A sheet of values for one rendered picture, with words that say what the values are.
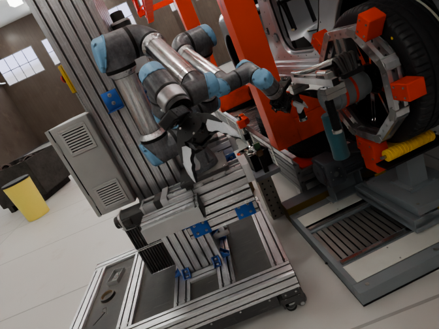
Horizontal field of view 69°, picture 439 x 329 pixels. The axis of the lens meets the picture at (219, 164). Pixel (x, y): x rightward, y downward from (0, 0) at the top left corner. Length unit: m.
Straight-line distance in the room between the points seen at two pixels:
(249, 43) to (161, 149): 0.92
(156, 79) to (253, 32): 1.18
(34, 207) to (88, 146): 4.16
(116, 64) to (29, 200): 4.56
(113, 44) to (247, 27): 0.94
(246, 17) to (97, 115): 0.98
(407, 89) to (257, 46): 0.92
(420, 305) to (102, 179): 1.50
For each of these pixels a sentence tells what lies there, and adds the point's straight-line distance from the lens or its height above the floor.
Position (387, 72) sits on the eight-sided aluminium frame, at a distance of 1.42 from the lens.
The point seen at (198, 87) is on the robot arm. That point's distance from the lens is 0.97.
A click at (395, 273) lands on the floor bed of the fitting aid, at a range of 1.70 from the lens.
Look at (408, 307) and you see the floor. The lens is 1.68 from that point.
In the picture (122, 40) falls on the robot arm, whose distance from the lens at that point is 1.24.
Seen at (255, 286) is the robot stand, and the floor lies 0.23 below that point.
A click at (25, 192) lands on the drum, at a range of 5.62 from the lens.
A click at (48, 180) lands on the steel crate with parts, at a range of 6.65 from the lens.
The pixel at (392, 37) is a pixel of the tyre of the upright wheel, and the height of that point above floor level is 1.03.
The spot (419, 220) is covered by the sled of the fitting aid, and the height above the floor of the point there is 0.16.
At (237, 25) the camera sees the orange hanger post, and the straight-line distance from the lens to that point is 1.95.
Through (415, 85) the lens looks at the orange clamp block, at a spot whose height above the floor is 0.86.
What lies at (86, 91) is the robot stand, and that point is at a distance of 1.57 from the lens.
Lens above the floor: 1.28
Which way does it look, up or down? 19 degrees down
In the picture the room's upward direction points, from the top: 24 degrees counter-clockwise
